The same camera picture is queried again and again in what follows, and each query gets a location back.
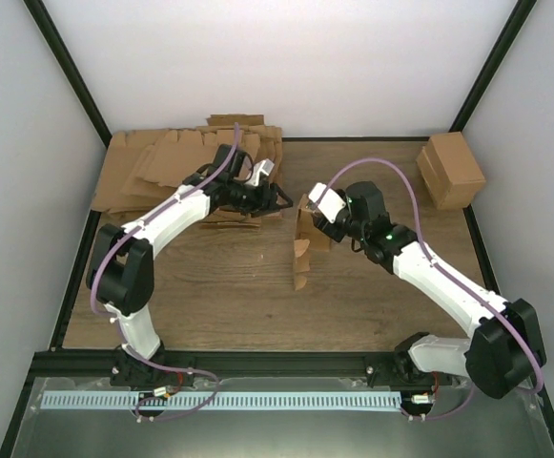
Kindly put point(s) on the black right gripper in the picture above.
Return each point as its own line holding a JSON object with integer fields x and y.
{"x": 321, "y": 223}

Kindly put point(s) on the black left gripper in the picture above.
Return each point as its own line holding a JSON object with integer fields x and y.
{"x": 266, "y": 200}

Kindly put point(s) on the brown cardboard box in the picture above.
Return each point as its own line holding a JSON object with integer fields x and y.
{"x": 450, "y": 171}
{"x": 308, "y": 240}

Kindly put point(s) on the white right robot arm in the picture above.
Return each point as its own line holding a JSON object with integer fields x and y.
{"x": 503, "y": 344}

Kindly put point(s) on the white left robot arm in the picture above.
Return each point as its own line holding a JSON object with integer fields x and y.
{"x": 120, "y": 275}

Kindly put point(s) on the folded brown cardboard box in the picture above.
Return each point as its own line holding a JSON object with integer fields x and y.
{"x": 450, "y": 171}

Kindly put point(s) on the stack of flat cardboard blanks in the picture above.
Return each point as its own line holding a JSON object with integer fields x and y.
{"x": 144, "y": 167}

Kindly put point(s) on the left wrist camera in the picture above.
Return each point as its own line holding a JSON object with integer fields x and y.
{"x": 259, "y": 173}

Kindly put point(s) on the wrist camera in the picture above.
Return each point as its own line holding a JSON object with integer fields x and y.
{"x": 327, "y": 201}
{"x": 259, "y": 173}

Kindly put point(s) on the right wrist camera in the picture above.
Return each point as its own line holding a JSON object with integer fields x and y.
{"x": 327, "y": 201}

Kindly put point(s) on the white slotted cable duct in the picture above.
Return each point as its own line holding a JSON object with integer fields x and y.
{"x": 224, "y": 401}

